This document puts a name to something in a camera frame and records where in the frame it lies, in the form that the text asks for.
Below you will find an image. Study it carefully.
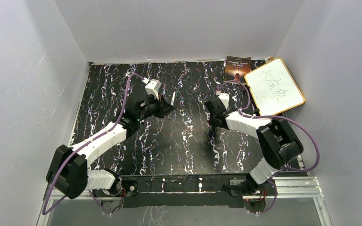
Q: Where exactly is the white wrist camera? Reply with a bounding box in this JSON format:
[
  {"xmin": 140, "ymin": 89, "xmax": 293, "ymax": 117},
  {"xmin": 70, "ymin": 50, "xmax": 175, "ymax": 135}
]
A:
[
  {"xmin": 145, "ymin": 80, "xmax": 162, "ymax": 100},
  {"xmin": 216, "ymin": 91, "xmax": 230, "ymax": 109}
]

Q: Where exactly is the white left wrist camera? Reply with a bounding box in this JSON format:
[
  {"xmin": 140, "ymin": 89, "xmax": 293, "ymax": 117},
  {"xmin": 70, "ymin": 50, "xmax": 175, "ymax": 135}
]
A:
[{"xmin": 145, "ymin": 80, "xmax": 162, "ymax": 100}]

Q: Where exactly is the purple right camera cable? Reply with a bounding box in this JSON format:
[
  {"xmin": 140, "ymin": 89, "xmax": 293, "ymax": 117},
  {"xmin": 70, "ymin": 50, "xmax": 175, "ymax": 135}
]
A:
[{"xmin": 216, "ymin": 80, "xmax": 321, "ymax": 214}]

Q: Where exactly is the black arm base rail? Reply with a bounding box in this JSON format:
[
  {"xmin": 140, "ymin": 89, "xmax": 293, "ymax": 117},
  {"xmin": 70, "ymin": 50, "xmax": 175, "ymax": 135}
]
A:
[{"xmin": 43, "ymin": 173, "xmax": 324, "ymax": 216}]

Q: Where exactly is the yellow framed whiteboard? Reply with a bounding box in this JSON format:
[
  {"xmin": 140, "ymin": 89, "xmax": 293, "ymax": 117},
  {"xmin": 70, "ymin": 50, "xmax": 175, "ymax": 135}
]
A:
[{"xmin": 244, "ymin": 58, "xmax": 305, "ymax": 116}]

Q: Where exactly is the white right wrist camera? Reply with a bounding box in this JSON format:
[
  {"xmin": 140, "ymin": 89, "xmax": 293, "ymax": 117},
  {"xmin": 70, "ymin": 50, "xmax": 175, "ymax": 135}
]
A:
[{"xmin": 216, "ymin": 91, "xmax": 230, "ymax": 109}]

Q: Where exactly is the dark paperback book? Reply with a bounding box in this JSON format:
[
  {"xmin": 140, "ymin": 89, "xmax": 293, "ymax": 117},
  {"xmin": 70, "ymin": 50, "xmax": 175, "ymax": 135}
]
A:
[{"xmin": 224, "ymin": 56, "xmax": 251, "ymax": 85}]

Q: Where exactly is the white marker pen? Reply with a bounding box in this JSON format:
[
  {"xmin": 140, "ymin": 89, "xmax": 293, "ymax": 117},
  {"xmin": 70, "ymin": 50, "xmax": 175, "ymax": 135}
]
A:
[{"xmin": 171, "ymin": 91, "xmax": 176, "ymax": 105}]

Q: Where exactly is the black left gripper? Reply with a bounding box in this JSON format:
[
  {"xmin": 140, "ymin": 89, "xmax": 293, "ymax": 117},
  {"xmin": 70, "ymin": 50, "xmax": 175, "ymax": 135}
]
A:
[{"xmin": 137, "ymin": 92, "xmax": 174, "ymax": 121}]

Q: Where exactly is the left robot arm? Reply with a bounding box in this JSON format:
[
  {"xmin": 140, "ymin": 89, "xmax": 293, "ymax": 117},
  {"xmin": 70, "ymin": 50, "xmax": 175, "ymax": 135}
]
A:
[{"xmin": 46, "ymin": 95, "xmax": 174, "ymax": 199}]

